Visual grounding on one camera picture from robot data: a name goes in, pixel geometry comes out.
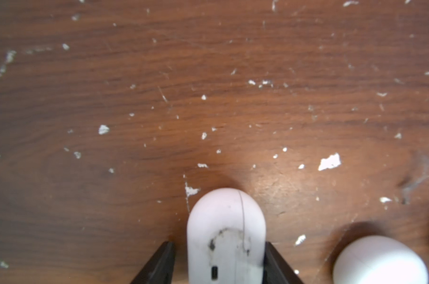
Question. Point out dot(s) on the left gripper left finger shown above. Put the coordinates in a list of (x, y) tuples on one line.
[(160, 267)]

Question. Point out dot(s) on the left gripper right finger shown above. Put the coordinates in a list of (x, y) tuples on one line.
[(276, 269)]

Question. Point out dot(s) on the white oval earphone case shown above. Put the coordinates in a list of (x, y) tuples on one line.
[(226, 236)]

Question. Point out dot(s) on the white round earphone case bottom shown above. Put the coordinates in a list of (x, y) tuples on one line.
[(379, 260)]

